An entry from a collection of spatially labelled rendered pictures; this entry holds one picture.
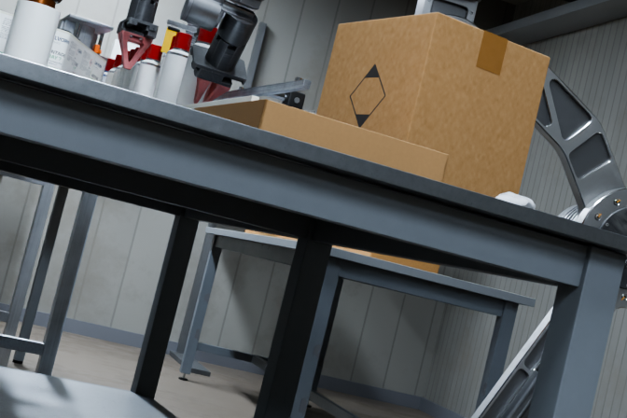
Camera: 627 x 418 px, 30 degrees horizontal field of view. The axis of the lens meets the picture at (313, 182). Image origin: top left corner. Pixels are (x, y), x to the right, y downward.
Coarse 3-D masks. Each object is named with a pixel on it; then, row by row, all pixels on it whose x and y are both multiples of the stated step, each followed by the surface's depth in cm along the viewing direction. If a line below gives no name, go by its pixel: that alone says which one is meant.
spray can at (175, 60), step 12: (180, 36) 234; (180, 48) 234; (168, 60) 233; (180, 60) 233; (168, 72) 233; (180, 72) 233; (168, 84) 232; (180, 84) 233; (156, 96) 233; (168, 96) 232
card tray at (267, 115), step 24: (240, 120) 147; (264, 120) 140; (288, 120) 142; (312, 120) 143; (336, 120) 144; (312, 144) 143; (336, 144) 144; (360, 144) 145; (384, 144) 147; (408, 144) 148; (408, 168) 148; (432, 168) 149
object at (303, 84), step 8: (296, 80) 180; (304, 80) 177; (248, 88) 200; (256, 88) 197; (264, 88) 193; (272, 88) 189; (280, 88) 186; (288, 88) 182; (296, 88) 179; (304, 88) 177; (224, 96) 212; (232, 96) 207; (240, 96) 204
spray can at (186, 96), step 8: (200, 32) 220; (208, 32) 219; (200, 40) 219; (208, 40) 219; (208, 48) 219; (184, 72) 219; (192, 72) 218; (184, 80) 219; (192, 80) 218; (184, 88) 218; (192, 88) 218; (184, 96) 218; (192, 96) 218; (184, 104) 218
